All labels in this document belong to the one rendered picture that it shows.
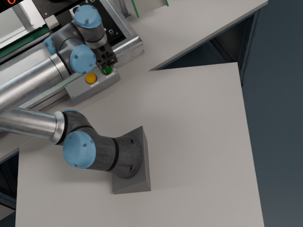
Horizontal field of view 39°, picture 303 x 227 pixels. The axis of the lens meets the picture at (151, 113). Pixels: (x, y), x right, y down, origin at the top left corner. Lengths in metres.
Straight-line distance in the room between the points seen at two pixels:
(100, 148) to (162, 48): 0.62
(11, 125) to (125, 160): 0.38
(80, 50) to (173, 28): 0.74
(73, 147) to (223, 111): 0.63
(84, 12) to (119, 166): 0.51
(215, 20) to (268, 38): 1.04
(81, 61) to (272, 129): 1.63
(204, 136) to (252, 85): 1.11
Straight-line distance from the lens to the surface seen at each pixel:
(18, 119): 1.39
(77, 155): 1.35
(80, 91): 1.66
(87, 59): 1.20
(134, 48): 1.74
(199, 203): 1.58
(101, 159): 1.38
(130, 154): 1.42
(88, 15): 1.32
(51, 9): 1.88
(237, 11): 1.91
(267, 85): 2.71
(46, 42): 1.33
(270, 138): 2.58
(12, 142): 1.78
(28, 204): 1.69
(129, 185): 1.48
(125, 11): 1.90
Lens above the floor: 2.41
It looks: 68 degrees down
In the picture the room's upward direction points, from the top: 13 degrees counter-clockwise
